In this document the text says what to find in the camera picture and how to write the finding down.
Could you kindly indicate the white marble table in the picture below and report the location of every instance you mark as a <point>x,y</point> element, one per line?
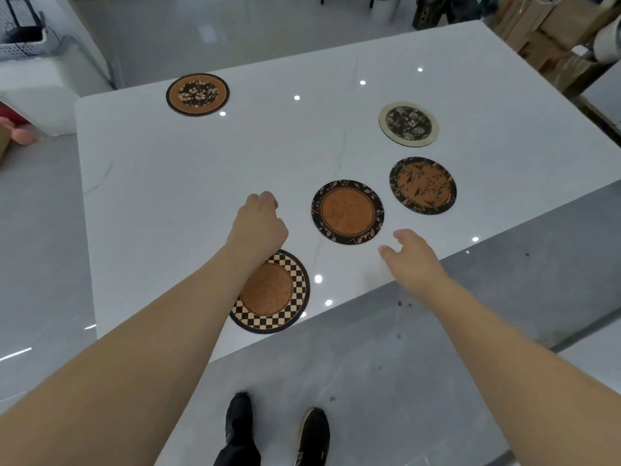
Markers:
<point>194,189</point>

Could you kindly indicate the person's right black shoe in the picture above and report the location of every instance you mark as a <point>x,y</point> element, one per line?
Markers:
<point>314,436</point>

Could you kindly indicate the person's left forearm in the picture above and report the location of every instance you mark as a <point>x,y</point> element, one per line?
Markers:
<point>121,373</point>

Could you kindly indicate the beige rim floral placemat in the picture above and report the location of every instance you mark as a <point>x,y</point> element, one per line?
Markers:
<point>408,124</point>

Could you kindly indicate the white plastic basket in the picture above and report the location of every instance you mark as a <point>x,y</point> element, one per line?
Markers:
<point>22,41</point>

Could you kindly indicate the person's right forearm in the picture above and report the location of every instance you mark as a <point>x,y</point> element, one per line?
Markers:
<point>524,373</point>

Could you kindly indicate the person's left leg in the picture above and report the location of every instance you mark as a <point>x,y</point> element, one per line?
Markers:
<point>237,456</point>

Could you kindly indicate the person's left black shoe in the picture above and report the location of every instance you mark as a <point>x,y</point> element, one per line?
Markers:
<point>239,419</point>

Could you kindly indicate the checkered rim placemat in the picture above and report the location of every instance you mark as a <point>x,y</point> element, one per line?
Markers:
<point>276,300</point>

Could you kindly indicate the black floral rim brown placemat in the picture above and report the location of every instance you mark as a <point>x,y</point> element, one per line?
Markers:
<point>347,212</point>

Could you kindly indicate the person's black shoe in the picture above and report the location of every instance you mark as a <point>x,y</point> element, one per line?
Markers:
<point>239,419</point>
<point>314,436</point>

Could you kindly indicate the black patterned bin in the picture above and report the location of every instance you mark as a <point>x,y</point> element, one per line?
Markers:
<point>429,12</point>

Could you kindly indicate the brown bird pattern placemat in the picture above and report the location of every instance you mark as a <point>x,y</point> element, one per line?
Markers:
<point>423,185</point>

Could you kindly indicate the stack of cardboard boxes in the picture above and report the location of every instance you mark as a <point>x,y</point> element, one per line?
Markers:
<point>548,38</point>

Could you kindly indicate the person's left hand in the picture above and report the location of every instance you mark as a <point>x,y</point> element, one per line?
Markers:
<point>257,230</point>

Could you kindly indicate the person's right hand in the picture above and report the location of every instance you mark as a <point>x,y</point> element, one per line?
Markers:
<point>417,264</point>

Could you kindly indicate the blue bin with black bag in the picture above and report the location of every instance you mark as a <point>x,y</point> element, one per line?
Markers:
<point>468,7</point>

